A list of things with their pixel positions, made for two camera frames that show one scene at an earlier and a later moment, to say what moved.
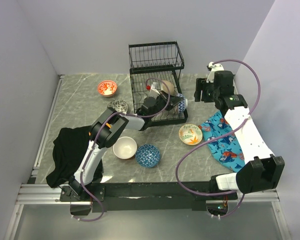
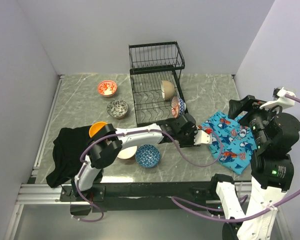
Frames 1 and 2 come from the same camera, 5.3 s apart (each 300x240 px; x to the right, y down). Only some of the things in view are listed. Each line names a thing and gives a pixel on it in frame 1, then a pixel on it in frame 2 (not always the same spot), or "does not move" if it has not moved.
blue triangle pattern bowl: (147, 155) does not move
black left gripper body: (161, 102) -> (187, 139)
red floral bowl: (107, 88) does not move
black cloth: (70, 144) does not move
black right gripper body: (209, 92) -> (254, 115)
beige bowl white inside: (170, 86) does not move
